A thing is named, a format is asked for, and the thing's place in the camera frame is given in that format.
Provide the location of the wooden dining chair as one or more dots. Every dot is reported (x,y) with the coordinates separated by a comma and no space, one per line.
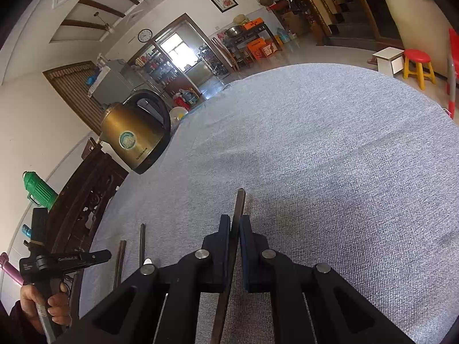
(233,55)

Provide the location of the grey refrigerator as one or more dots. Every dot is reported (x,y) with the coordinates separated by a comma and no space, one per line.
(114,86)

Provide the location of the grey tablecloth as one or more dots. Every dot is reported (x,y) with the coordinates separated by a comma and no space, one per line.
(322,168)

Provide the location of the wooden side table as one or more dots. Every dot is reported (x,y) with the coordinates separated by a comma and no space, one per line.
(258,32)

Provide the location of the orange box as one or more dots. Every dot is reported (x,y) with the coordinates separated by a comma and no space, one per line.
(254,24)

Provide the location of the wooden staircase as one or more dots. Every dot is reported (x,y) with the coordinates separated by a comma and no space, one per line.
(344,21)

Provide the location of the brown wooden door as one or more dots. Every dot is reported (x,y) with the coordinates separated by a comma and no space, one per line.
(71,89)

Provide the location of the white utensil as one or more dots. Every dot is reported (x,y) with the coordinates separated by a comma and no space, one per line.
(147,261)

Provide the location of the red and yellow stool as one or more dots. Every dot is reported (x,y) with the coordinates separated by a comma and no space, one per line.
(417,64)

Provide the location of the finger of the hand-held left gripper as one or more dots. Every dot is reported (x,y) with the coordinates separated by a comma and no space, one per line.
(96,257)

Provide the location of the gold electric kettle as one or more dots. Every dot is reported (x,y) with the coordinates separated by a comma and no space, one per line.
(132,139)

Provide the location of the clear water bottle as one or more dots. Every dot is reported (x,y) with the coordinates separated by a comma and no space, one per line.
(284,36)

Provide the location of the pink plastic object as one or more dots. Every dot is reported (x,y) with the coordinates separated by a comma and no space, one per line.
(10,267)

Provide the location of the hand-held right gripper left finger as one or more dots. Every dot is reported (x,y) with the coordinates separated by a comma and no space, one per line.
(224,243)

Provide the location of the dark wooden chopstick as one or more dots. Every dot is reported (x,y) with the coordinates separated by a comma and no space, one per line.
(239,208)
(120,265)
(142,243)

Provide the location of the round wall clock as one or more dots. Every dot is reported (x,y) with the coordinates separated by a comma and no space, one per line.
(145,35)

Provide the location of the orange cardboard carton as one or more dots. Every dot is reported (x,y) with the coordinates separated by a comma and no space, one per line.
(263,49)

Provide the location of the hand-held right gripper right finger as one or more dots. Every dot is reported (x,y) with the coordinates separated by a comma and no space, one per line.
(245,258)

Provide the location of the metal basin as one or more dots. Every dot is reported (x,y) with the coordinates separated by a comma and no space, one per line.
(233,31)

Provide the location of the blue bottle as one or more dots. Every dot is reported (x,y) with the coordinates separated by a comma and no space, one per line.
(27,230)

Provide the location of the green thermos flask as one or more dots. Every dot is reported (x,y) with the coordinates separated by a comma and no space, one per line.
(39,190)

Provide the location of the shelf with bottles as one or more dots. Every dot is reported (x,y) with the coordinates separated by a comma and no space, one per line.
(154,68)

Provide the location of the cream sofa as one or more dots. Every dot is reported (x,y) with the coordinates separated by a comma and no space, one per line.
(423,18)

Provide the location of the person's left forearm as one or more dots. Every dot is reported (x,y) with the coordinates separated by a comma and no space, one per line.
(14,326)

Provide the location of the person's left hand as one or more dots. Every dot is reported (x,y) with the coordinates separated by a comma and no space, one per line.
(59,311)

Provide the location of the small white stool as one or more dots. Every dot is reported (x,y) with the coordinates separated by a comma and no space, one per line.
(389,59)

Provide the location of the carved dark wooden table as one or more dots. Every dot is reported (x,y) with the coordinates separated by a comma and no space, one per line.
(89,193)

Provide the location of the framed wall picture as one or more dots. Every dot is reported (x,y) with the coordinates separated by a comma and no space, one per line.
(223,1)

